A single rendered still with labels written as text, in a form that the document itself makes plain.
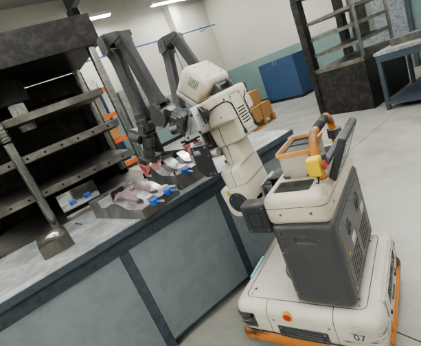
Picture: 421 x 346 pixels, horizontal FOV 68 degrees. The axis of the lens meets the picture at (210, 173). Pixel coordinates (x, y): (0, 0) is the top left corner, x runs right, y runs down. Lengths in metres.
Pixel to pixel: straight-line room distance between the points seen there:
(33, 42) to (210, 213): 1.54
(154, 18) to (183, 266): 8.82
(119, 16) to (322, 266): 8.93
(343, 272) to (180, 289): 0.93
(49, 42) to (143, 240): 1.42
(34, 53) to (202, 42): 8.66
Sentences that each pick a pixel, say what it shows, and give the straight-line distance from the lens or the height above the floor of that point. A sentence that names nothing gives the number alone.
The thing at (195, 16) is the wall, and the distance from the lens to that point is 10.87.
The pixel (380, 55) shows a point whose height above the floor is 0.76.
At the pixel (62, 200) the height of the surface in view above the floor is 0.92.
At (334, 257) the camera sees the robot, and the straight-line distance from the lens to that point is 1.28.
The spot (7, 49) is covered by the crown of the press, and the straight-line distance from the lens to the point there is 2.36.
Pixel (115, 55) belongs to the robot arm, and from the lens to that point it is 1.45.
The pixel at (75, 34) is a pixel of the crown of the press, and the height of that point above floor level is 1.89.
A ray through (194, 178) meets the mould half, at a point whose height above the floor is 0.82.
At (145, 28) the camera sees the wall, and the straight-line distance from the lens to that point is 9.83.
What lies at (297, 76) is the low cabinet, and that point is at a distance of 8.53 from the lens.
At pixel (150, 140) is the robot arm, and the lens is 1.47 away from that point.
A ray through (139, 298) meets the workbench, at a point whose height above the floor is 0.41.
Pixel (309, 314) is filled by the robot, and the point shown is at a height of 0.26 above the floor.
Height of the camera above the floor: 1.31
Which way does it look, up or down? 16 degrees down
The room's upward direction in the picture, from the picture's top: 22 degrees counter-clockwise
